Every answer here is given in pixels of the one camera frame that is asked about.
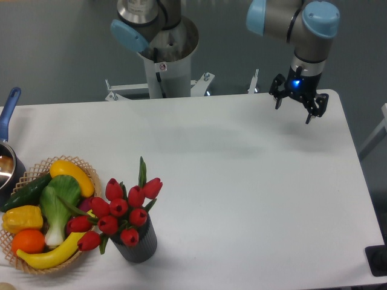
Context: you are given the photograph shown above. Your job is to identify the black device at table edge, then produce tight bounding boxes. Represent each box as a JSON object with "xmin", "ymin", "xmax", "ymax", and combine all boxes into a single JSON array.
[{"xmin": 365, "ymin": 245, "xmax": 386, "ymax": 277}]

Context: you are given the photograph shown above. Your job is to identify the red tulip bouquet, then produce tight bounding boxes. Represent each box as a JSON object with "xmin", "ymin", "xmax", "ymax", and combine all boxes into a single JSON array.
[{"xmin": 59, "ymin": 157, "xmax": 163, "ymax": 263}]

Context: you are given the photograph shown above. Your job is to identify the yellow banana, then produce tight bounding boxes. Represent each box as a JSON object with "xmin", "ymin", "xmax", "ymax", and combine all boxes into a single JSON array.
[{"xmin": 15, "ymin": 214, "xmax": 93, "ymax": 269}]

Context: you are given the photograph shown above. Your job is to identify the green bok choy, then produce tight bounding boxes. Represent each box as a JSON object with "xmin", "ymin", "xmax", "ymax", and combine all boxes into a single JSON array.
[{"xmin": 39, "ymin": 175, "xmax": 81, "ymax": 249}]

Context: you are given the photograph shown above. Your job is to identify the green cucumber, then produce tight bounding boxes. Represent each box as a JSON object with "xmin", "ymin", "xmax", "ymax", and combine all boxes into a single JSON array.
[{"xmin": 1, "ymin": 174, "xmax": 51, "ymax": 213}]

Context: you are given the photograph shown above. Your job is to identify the orange fruit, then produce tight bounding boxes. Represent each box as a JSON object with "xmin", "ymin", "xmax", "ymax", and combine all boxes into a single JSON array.
[{"xmin": 11, "ymin": 229, "xmax": 45, "ymax": 254}]

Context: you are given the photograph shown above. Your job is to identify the white furniture frame right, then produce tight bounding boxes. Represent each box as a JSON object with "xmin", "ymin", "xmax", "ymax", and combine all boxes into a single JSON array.
[{"xmin": 358, "ymin": 103, "xmax": 386, "ymax": 161}]

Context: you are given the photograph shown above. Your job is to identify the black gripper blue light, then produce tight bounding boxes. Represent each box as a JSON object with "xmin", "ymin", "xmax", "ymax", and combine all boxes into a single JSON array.
[{"xmin": 269, "ymin": 68, "xmax": 329, "ymax": 124}]

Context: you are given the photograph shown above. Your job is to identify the dark grey ribbed vase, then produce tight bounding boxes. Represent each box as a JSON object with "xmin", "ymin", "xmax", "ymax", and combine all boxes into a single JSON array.
[{"xmin": 109, "ymin": 213, "xmax": 158, "ymax": 263}]

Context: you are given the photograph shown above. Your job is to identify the woven wicker basket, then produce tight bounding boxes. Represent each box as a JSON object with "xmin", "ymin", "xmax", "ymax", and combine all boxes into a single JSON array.
[{"xmin": 1, "ymin": 155, "xmax": 102, "ymax": 275}]

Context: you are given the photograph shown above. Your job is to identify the blue handled saucepan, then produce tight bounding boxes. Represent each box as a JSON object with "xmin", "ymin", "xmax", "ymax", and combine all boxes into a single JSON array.
[{"xmin": 1, "ymin": 87, "xmax": 25, "ymax": 206}]

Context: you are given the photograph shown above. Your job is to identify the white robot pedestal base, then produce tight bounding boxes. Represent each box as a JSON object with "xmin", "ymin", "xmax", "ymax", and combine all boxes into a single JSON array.
[{"xmin": 104, "ymin": 16, "xmax": 260, "ymax": 102}]

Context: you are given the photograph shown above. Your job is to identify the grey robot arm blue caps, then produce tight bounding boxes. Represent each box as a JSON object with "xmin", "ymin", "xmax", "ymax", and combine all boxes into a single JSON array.
[{"xmin": 110, "ymin": 1, "xmax": 340, "ymax": 118}]

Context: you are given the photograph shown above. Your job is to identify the yellow bell pepper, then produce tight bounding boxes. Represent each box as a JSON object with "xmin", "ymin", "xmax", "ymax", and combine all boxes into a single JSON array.
[{"xmin": 2, "ymin": 205, "xmax": 44, "ymax": 234}]

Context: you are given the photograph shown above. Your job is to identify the purple eggplant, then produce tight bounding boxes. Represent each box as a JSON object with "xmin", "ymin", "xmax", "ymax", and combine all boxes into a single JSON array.
[{"xmin": 78, "ymin": 197, "xmax": 93, "ymax": 213}]

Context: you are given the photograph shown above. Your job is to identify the beige object bottom left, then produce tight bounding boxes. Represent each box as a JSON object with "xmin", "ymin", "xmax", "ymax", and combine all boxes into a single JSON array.
[{"xmin": 0, "ymin": 282, "xmax": 16, "ymax": 290}]

